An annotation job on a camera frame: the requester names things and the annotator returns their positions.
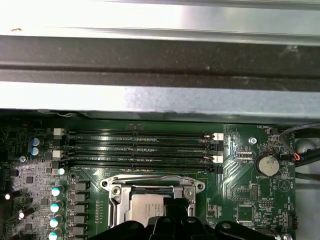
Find silver coin battery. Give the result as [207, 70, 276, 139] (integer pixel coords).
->
[258, 154, 280, 177]

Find metal socket cover frame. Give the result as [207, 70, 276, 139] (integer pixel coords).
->
[109, 183, 197, 226]

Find green motherboard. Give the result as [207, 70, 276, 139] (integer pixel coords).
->
[0, 109, 297, 240]

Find silver-topped CPU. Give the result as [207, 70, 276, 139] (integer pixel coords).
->
[129, 192, 167, 222]

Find thin black fan wire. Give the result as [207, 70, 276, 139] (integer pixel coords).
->
[278, 123, 320, 163]

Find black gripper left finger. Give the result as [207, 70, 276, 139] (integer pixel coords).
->
[87, 197, 177, 240]

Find black PC case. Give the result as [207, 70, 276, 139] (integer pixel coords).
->
[0, 33, 320, 240]

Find thin metal locking lever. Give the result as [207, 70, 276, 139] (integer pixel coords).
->
[106, 174, 198, 186]

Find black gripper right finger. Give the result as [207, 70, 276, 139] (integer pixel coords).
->
[175, 197, 278, 240]

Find black RAM slot white clips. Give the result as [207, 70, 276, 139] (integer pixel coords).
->
[53, 149, 225, 163]
[53, 127, 225, 141]

